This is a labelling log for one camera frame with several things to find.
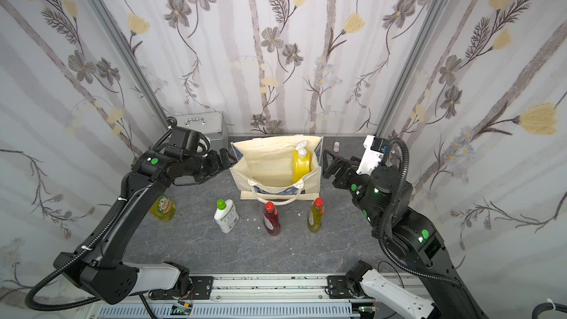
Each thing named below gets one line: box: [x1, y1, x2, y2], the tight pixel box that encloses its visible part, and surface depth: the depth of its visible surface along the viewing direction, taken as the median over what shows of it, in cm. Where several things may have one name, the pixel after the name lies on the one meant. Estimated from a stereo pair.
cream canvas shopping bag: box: [229, 135, 324, 206], surface depth 85 cm
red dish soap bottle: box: [263, 201, 281, 236], surface depth 78 cm
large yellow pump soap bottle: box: [292, 141, 311, 184], surface depth 86 cm
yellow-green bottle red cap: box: [307, 197, 325, 233], surface depth 81 cm
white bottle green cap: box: [214, 199, 240, 235], surface depth 79 cm
